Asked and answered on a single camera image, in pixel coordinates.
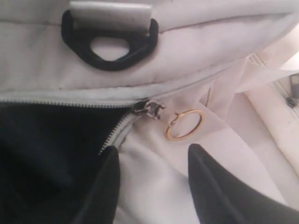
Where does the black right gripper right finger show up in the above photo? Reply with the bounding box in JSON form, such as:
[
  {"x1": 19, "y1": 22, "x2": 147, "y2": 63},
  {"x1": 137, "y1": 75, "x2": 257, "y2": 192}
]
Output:
[{"x1": 188, "y1": 144, "x2": 299, "y2": 224}]

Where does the cream fabric duffel bag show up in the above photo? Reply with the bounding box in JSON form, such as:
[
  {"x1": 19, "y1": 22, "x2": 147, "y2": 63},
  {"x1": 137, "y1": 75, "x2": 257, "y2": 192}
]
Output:
[{"x1": 0, "y1": 0, "x2": 299, "y2": 224}]

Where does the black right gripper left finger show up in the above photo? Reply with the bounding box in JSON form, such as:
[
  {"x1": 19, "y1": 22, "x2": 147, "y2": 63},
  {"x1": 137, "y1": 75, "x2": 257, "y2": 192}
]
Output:
[{"x1": 72, "y1": 146, "x2": 120, "y2": 224}]

